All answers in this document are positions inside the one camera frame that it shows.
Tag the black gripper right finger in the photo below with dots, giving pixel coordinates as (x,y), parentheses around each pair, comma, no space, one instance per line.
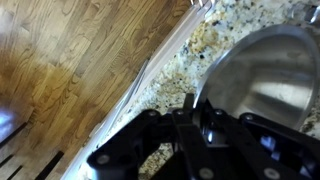
(266,150)

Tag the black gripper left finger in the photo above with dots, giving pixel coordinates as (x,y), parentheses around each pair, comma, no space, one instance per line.
(133,140)

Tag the large silver bowl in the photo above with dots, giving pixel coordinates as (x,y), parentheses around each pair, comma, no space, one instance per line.
(266,76)

